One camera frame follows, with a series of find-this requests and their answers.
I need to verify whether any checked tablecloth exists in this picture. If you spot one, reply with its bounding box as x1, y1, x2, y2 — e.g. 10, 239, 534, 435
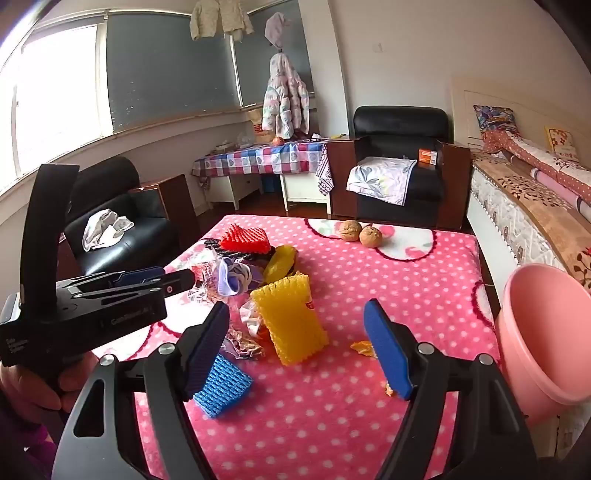
191, 141, 334, 195

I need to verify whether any orange wrapper scrap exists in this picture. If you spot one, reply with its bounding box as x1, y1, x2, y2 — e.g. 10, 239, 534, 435
351, 340, 394, 398

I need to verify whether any yellow flower pillow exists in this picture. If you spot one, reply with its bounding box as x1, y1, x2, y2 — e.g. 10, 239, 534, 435
544, 126, 580, 162

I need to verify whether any pink floral quilt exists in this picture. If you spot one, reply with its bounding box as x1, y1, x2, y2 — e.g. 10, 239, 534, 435
482, 129, 591, 204

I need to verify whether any yellow foam net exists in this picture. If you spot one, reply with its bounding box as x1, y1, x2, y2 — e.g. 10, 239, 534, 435
250, 272, 330, 367

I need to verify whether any wide grey window blind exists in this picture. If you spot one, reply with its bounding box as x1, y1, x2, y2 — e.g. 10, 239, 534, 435
106, 11, 243, 132

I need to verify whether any white table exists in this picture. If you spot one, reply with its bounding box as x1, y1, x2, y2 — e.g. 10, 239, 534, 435
208, 173, 331, 213

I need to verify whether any bed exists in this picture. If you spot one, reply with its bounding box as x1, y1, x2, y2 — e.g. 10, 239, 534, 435
451, 76, 591, 462

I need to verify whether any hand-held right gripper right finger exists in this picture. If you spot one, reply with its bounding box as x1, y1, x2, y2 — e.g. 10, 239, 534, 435
364, 298, 539, 480

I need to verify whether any blue foam net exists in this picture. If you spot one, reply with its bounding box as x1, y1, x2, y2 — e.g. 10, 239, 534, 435
193, 354, 254, 418

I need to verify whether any lilac hat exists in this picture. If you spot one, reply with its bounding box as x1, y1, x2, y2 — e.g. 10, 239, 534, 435
264, 12, 289, 49

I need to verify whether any brown leaf bedspread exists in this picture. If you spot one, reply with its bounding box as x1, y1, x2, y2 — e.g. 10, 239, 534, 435
471, 150, 591, 289

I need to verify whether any purple and white wrapper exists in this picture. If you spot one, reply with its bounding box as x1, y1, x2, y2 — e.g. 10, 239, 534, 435
217, 256, 264, 296

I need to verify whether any pink plastic bucket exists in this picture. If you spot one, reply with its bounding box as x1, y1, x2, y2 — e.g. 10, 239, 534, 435
494, 264, 591, 428

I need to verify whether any narrow grey window blind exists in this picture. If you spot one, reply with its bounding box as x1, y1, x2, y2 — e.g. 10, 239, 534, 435
231, 0, 312, 109

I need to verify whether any crumpled foil wrapper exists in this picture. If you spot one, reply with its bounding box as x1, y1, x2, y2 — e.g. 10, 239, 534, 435
231, 329, 266, 361

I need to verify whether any black armchair with floral cloth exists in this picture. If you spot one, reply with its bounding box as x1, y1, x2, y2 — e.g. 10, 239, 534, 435
327, 106, 472, 232

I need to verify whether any black armchair with white cloth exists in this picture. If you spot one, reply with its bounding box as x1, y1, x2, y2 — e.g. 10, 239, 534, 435
62, 156, 200, 278

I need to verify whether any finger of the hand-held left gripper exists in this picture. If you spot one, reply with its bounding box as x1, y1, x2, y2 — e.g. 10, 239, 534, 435
58, 267, 167, 292
76, 269, 195, 302

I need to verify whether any pastel puffy jacket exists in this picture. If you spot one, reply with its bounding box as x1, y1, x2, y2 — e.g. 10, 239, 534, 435
262, 53, 310, 139

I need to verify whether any paper bag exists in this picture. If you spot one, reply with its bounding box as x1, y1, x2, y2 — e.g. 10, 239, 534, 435
247, 108, 273, 144

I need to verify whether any person's left hand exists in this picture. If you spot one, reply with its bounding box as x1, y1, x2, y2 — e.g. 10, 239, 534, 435
0, 351, 100, 412

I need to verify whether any pink polka dot blanket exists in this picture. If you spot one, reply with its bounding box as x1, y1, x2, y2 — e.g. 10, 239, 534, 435
92, 215, 502, 480

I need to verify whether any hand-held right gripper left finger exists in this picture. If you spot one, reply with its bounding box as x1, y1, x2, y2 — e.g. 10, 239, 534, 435
53, 302, 232, 480

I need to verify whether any person's left forearm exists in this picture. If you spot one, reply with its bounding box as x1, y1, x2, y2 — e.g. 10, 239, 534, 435
0, 394, 58, 480

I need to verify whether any red foam net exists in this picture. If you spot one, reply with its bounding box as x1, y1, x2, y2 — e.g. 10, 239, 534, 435
219, 224, 274, 257

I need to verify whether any cream hanging jacket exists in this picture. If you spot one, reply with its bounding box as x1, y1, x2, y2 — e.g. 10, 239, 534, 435
189, 0, 254, 42

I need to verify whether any cartoon print pillow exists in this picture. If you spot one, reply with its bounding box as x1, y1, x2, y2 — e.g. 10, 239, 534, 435
473, 104, 520, 134

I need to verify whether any floral seat cloth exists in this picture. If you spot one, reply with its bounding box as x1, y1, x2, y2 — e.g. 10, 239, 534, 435
346, 157, 419, 207

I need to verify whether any white crumpled cloth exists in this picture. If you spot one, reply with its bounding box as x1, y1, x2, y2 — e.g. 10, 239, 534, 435
82, 209, 134, 252

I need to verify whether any crumpled white wrapper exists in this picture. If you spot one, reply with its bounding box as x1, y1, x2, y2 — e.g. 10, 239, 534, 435
239, 298, 266, 337

